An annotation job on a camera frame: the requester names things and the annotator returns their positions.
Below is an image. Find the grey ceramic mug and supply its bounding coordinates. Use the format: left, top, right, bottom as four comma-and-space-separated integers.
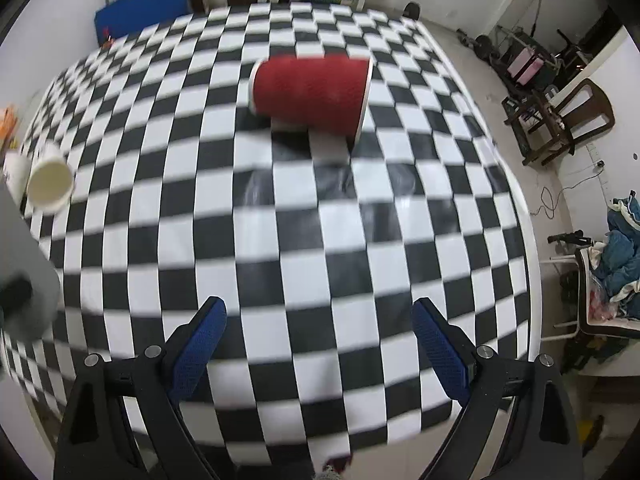
1, 181, 62, 342

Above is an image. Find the white paper cup tipped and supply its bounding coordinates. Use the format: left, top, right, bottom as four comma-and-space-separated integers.
26, 142, 75, 214

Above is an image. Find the white paper cup upright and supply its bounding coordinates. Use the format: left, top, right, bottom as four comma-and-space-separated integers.
2, 151, 32, 206

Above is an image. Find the red ribbed paper cup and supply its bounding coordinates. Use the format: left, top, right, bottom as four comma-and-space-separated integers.
248, 54, 373, 143

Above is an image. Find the white chair with clothes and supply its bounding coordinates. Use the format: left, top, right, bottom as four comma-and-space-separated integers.
540, 247, 639, 342

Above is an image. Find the blue clothes pile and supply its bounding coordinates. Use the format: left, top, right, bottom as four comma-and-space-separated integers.
591, 191, 639, 320

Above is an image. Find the wooden chair by doorway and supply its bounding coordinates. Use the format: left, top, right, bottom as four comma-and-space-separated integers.
502, 78, 616, 166

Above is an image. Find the orange snack packet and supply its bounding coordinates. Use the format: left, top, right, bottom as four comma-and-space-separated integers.
0, 105, 18, 151

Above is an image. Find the pink black exercise machine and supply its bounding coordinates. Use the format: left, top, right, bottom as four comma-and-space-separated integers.
456, 25, 561, 92

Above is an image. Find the small dumbbell on floor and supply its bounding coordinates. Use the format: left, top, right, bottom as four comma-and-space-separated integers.
402, 1, 421, 21

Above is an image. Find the blue folded mat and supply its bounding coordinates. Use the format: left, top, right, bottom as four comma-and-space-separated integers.
94, 0, 190, 44

